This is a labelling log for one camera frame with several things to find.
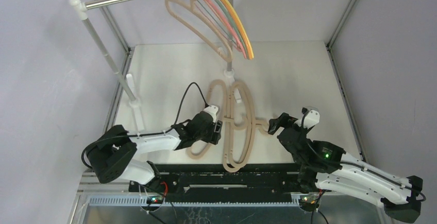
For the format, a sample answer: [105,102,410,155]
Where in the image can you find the aluminium frame rail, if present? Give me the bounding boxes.
[69,164,390,223]

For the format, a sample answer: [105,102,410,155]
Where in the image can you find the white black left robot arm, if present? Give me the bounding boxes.
[82,105,222,192]

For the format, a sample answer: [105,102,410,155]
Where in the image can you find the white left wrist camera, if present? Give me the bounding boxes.
[203,105,220,123]

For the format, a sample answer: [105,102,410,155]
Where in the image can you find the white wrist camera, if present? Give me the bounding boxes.
[203,105,220,123]
[294,106,321,130]

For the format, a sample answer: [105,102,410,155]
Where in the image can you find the pink wire hanger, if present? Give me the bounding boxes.
[179,0,254,62]

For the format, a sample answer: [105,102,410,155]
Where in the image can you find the left rack post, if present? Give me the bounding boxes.
[69,0,145,133]

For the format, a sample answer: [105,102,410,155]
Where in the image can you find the black right camera cable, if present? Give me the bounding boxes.
[297,110,344,165]

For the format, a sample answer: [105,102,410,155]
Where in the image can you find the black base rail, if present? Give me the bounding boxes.
[128,163,320,204]

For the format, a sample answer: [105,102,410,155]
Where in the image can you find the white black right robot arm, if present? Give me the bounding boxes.
[268,108,426,223]

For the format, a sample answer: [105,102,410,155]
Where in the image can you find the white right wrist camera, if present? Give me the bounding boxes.
[294,106,321,130]

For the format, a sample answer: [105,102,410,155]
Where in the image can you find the orange wire hanger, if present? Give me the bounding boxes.
[208,0,255,60]

